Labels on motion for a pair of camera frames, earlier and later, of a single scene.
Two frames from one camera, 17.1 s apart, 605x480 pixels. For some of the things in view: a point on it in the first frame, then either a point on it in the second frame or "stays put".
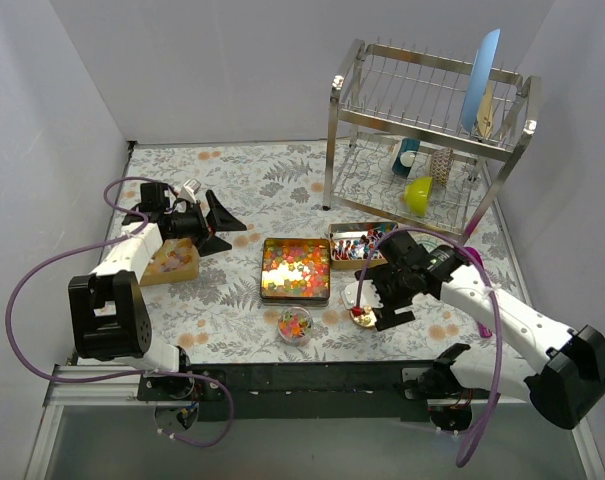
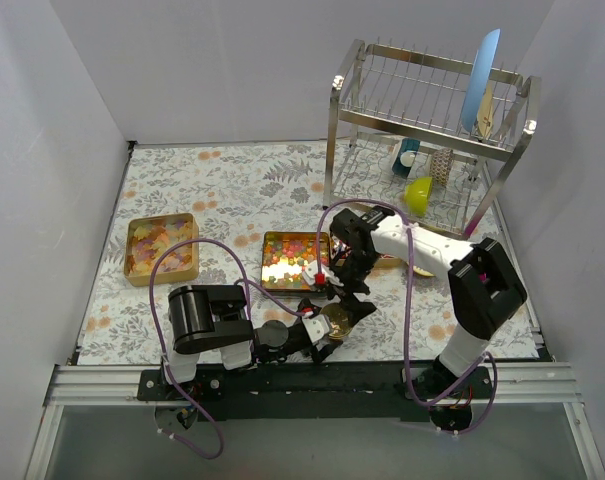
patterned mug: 440,166 stays put
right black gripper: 385,291 to 355,284
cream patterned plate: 485,108 stays put
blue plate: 480,79 stays put
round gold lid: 366,319 to 337,320
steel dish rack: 424,138 stays put
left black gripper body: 205,225 to 311,345
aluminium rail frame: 74,386 stays put
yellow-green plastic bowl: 416,195 stays put
